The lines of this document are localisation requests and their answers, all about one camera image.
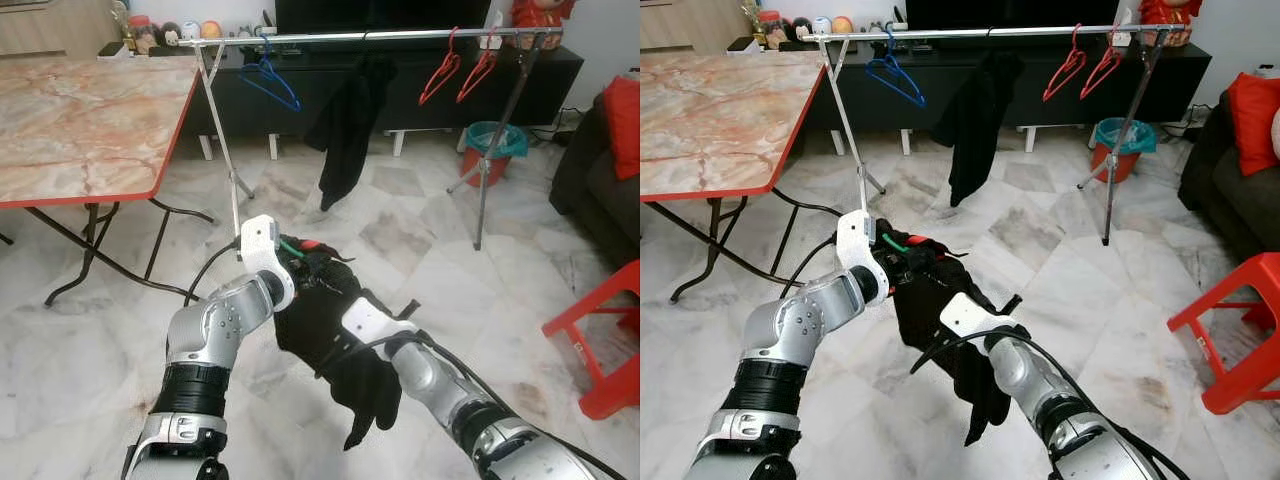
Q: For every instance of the green plastic hanger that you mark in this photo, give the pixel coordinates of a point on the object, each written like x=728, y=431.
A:
x=895, y=241
x=290, y=244

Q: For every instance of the black shirt red trim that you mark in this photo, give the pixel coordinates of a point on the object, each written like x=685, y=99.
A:
x=330, y=340
x=930, y=310

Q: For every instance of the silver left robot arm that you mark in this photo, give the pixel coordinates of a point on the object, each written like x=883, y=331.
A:
x=205, y=330
x=790, y=330

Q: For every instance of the blue plastic hanger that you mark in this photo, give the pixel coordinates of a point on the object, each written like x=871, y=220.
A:
x=890, y=50
x=267, y=55

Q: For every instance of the red plastic hanger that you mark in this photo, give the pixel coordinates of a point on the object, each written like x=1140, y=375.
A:
x=1080, y=48
x=1117, y=50
x=455, y=50
x=491, y=52

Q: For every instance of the black T-shirt green print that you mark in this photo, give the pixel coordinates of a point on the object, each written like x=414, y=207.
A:
x=975, y=130
x=350, y=130

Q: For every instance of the red bin teal liner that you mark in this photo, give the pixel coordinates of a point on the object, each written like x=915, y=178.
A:
x=485, y=165
x=1112, y=162

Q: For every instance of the silver clothes rack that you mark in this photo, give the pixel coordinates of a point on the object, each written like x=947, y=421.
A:
x=400, y=35
x=950, y=34

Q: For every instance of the marble folding table red edge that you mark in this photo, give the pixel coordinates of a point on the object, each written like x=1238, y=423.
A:
x=80, y=120
x=720, y=120

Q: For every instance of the orange round figurine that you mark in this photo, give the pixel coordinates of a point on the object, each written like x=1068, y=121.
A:
x=211, y=30
x=842, y=24

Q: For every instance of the white round figurine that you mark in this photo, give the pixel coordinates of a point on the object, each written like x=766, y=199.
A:
x=821, y=25
x=191, y=29

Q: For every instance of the black television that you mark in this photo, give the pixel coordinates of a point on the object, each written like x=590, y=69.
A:
x=1010, y=10
x=380, y=12

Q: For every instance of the dark round figurine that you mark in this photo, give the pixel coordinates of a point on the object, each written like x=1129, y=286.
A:
x=798, y=29
x=170, y=34

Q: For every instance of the red-lidded jar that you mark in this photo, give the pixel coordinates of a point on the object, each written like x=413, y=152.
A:
x=771, y=30
x=142, y=35

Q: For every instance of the dark grey sofa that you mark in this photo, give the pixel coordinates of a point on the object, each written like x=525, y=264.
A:
x=600, y=200
x=1235, y=200

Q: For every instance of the gold ornament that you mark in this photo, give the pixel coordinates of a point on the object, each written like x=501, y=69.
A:
x=752, y=22
x=120, y=25

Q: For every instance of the black TV cabinet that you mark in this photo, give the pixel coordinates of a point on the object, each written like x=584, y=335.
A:
x=560, y=90
x=1185, y=85

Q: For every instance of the red plastic stool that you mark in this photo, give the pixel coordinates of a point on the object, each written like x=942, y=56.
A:
x=610, y=390
x=1240, y=385

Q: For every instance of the red cushion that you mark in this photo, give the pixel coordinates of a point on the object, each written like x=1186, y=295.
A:
x=622, y=125
x=1255, y=120

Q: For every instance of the red doll figurine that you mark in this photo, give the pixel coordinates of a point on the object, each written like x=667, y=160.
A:
x=540, y=20
x=1170, y=18

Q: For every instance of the beige wooden cabinet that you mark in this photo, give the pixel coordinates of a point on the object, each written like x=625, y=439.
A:
x=690, y=22
x=50, y=25

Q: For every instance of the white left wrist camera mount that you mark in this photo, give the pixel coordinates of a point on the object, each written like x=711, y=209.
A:
x=855, y=240
x=258, y=245

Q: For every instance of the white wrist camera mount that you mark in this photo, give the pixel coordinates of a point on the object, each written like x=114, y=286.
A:
x=970, y=315
x=855, y=240
x=258, y=245
x=370, y=318

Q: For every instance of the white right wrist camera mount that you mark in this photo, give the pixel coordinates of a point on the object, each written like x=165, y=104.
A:
x=370, y=318
x=970, y=315

